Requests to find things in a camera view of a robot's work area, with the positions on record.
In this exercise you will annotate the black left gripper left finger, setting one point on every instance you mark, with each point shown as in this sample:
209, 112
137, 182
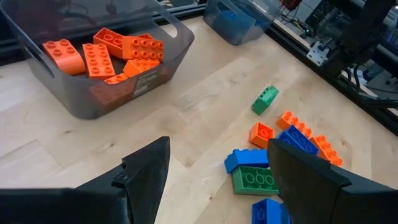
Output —
146, 180

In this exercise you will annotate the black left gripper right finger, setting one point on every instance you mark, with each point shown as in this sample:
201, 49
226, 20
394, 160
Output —
304, 180

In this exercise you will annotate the orange 2x4 toy brick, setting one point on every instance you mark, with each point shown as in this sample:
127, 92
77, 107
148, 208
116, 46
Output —
292, 121
107, 39
140, 66
143, 48
98, 60
326, 149

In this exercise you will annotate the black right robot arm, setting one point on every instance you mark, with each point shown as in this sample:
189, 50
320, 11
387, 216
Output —
357, 31

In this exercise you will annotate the blue 2x4 toy brick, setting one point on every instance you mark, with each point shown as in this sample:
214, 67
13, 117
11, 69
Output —
245, 158
298, 138

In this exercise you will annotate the blue 2x2 toy brick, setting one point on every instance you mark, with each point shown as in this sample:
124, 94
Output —
267, 213

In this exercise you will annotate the green 2x4 toy brick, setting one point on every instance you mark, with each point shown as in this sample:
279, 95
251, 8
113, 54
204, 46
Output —
253, 180
264, 101

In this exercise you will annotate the orange 2x2 toy brick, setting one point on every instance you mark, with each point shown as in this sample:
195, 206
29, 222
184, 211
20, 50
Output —
261, 135

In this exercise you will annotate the translucent grey plastic bin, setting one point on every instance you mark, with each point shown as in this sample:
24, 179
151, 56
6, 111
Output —
37, 18
242, 28

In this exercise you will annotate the white metal bracket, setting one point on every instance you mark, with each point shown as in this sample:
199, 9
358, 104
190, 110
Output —
317, 54

